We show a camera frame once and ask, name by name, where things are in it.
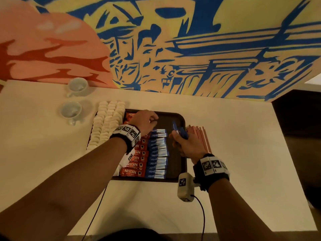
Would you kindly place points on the person's right hand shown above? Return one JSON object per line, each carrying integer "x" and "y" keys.
{"x": 190, "y": 147}

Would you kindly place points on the person's left hand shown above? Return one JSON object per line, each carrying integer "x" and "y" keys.
{"x": 144, "y": 122}

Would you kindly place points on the dark brown tray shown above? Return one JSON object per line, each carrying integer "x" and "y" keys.
{"x": 178, "y": 148}

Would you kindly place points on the row of blue sachets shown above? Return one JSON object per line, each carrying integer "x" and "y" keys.
{"x": 158, "y": 155}

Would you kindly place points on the row of tea bags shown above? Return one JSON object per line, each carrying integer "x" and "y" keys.
{"x": 105, "y": 123}

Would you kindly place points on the row of red Nescafe sachets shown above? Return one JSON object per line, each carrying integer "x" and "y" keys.
{"x": 135, "y": 165}

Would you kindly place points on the person's right forearm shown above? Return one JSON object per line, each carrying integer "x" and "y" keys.
{"x": 240, "y": 210}

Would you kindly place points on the person's left forearm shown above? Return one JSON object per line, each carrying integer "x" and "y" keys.
{"x": 55, "y": 193}

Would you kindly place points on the person's black shirt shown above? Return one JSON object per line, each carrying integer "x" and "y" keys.
{"x": 133, "y": 235}

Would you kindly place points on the black marker wristband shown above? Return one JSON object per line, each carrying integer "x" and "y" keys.
{"x": 125, "y": 137}
{"x": 211, "y": 170}

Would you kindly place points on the small white cup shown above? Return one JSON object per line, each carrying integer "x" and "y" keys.
{"x": 78, "y": 85}
{"x": 70, "y": 110}

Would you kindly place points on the white counter ledge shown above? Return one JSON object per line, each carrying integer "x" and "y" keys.
{"x": 314, "y": 81}

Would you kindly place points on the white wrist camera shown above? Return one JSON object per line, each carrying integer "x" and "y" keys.
{"x": 128, "y": 158}
{"x": 185, "y": 185}

